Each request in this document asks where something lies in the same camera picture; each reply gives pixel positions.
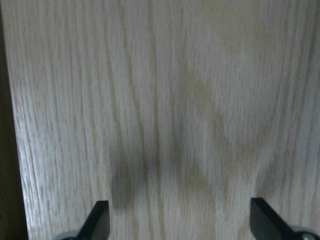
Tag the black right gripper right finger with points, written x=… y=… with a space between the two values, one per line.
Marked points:
x=266 y=224

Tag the light wooden drawer cabinet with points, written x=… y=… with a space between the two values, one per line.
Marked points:
x=176 y=111

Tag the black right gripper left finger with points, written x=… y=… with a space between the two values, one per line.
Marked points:
x=97 y=224

